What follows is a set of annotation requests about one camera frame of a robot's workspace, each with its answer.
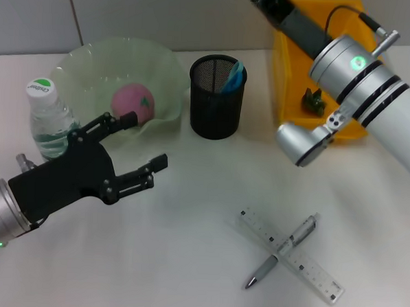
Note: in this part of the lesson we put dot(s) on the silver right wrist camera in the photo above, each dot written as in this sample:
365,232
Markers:
295,141

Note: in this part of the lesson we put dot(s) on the transparent plastic ruler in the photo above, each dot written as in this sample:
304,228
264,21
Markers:
318,280

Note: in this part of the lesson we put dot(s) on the clear green-label water bottle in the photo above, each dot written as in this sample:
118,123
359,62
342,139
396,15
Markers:
45,117

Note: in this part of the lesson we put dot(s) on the yellow plastic bin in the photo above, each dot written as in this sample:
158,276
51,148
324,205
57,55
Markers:
296,110

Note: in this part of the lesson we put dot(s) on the green glass fruit plate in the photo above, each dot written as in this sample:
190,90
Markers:
154,68

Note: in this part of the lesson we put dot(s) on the clear silver pen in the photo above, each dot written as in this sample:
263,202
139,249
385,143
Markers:
266,266

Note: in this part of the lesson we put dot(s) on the black mesh pen holder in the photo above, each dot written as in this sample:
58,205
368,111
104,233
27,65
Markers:
214,116

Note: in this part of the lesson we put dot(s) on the pink peach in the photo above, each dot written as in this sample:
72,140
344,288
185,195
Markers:
132,99

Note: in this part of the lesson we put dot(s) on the blue scissors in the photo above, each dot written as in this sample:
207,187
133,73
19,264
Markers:
233,79

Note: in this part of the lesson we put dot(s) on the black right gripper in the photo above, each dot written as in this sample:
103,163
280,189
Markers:
301,28

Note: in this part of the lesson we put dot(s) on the green plastic scrap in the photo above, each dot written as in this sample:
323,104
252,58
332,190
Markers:
312,102

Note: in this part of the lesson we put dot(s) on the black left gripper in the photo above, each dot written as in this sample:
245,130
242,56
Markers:
69,177

